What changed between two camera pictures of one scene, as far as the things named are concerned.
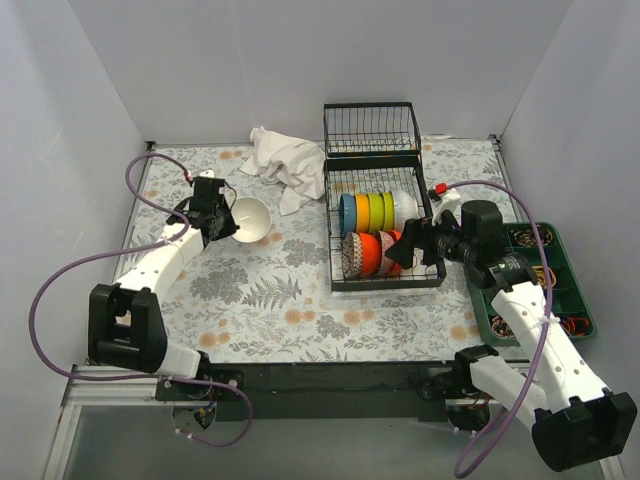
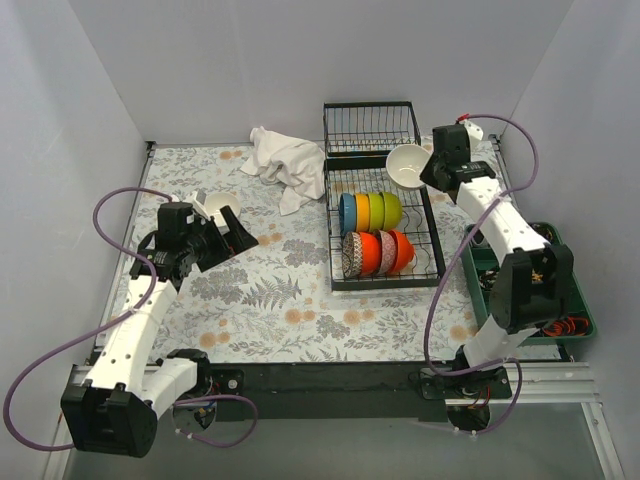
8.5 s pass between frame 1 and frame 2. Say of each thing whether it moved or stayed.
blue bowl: stayed
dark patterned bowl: stayed
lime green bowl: stayed
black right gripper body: moved
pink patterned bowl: stayed
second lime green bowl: stayed
